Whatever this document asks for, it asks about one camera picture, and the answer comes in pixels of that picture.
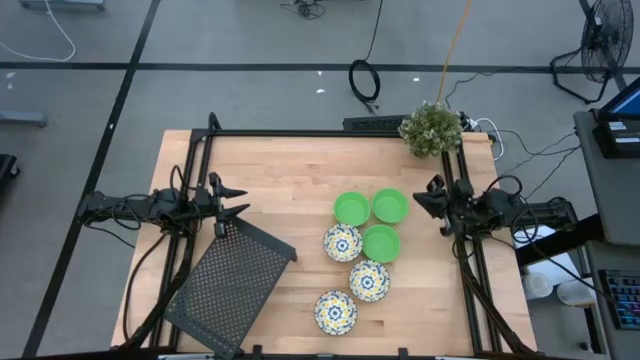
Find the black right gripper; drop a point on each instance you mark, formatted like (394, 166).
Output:
(457, 202)

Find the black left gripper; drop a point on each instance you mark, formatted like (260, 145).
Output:
(205, 202)

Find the green mini bowl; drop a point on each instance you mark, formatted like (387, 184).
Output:
(390, 205)
(381, 243)
(352, 208)

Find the yellow floral patterned mini bowl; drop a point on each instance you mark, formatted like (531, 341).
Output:
(335, 312)
(369, 280)
(342, 242)

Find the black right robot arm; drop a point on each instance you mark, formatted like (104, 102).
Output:
(500, 205)

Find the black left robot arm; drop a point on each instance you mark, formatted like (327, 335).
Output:
(150, 205)

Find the green potted plant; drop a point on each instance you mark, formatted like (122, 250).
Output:
(431, 129)

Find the black perforated metal shelf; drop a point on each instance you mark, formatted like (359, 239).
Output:
(230, 285)

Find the black power strip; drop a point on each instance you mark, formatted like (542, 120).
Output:
(467, 122)

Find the white round cup lid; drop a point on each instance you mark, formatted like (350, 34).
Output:
(575, 292)
(537, 285)

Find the black support beam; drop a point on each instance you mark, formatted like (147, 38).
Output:
(565, 239)

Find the white paper sheet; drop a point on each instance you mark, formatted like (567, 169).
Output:
(565, 265)

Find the grey desk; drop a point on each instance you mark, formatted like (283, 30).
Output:
(617, 200)

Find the black device with white labels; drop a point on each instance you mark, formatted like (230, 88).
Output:
(617, 137)

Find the backlit colourful keyboard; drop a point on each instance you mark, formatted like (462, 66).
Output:
(625, 297)

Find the open laptop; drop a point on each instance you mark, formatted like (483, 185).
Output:
(625, 102)

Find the grey stand foot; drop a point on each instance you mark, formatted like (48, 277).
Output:
(22, 118)

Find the black chair part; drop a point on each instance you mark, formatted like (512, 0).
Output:
(6, 167)

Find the black floor fan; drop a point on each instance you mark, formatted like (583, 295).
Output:
(607, 40)

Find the grey cart base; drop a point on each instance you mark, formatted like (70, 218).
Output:
(65, 4)

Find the black aluminium table frame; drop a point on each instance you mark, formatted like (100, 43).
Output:
(300, 133)

